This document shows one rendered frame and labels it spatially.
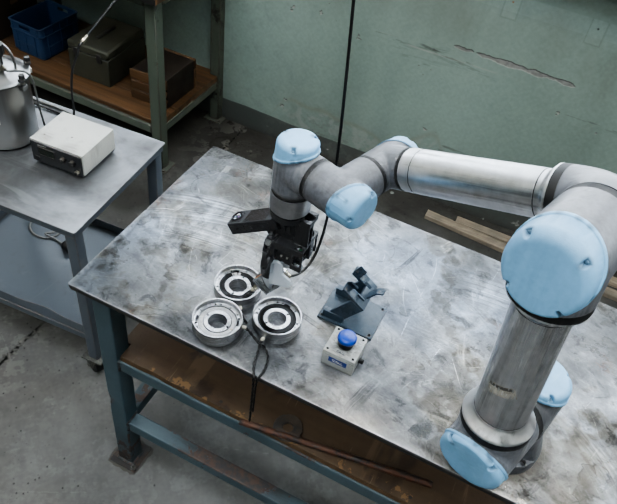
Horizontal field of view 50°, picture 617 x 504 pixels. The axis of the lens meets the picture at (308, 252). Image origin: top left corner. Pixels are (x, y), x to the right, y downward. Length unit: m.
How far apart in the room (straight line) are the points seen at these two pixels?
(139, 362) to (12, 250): 0.92
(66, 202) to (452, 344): 1.08
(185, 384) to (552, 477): 0.83
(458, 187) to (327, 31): 1.93
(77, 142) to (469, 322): 1.16
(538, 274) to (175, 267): 0.92
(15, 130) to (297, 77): 1.42
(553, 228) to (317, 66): 2.28
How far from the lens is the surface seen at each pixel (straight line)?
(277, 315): 1.44
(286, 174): 1.11
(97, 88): 3.17
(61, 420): 2.28
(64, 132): 2.02
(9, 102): 2.02
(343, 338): 1.35
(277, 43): 3.05
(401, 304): 1.53
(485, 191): 1.03
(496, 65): 2.73
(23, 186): 1.98
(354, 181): 1.07
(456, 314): 1.56
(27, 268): 2.41
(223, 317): 1.42
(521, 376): 0.99
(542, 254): 0.82
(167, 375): 1.66
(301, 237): 1.21
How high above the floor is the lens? 1.93
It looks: 45 degrees down
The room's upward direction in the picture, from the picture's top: 9 degrees clockwise
